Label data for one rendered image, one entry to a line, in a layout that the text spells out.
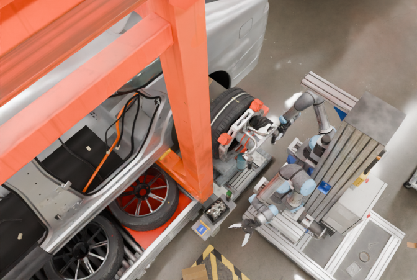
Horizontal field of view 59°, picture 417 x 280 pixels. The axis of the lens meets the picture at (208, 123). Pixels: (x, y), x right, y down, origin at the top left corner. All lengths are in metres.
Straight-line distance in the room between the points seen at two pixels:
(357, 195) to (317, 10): 3.37
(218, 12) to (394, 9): 3.55
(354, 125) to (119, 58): 1.29
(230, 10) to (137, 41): 1.65
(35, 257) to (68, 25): 2.28
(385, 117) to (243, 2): 1.48
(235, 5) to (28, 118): 2.06
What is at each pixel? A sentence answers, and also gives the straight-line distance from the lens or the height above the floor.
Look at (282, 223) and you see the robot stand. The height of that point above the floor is 0.74.
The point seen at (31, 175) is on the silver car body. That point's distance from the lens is 2.44.
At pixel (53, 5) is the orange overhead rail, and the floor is 3.04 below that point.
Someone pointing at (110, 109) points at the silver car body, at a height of 1.01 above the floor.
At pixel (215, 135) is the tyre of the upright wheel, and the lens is 3.02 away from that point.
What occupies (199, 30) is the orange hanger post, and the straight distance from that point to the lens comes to 1.55.
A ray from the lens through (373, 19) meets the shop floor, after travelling 5.72.
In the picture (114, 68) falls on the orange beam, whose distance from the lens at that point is 1.34.
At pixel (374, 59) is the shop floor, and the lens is 5.23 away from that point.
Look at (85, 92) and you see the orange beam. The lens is 1.32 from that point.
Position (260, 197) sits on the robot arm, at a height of 1.20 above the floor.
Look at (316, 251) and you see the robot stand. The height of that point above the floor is 0.21.
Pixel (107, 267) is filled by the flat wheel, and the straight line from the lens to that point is 3.40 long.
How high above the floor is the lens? 3.74
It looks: 60 degrees down
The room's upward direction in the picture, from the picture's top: 3 degrees counter-clockwise
